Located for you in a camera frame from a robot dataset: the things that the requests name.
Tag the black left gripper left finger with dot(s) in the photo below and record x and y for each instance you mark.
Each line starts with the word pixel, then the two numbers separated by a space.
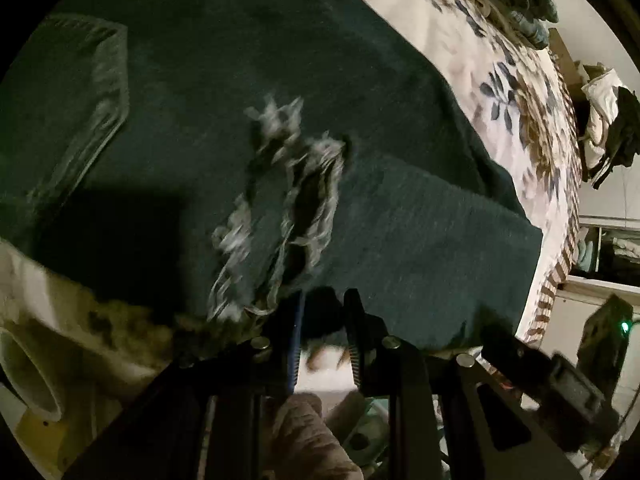
pixel 202 418

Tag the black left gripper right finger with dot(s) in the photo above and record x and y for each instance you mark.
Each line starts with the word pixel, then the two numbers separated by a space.
pixel 448 418

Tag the white cylindrical tube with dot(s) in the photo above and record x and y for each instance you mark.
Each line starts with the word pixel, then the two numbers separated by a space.
pixel 33 359

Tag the white shelf unit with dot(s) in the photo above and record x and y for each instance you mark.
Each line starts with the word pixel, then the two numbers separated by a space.
pixel 607 263

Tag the floral white bed blanket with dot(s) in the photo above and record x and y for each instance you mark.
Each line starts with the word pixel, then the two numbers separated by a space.
pixel 514 99

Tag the white and black hanging garment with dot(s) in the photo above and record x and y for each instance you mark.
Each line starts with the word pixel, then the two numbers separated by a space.
pixel 611 137

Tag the dark green pants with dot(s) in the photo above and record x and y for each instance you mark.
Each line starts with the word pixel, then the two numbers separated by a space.
pixel 280 159

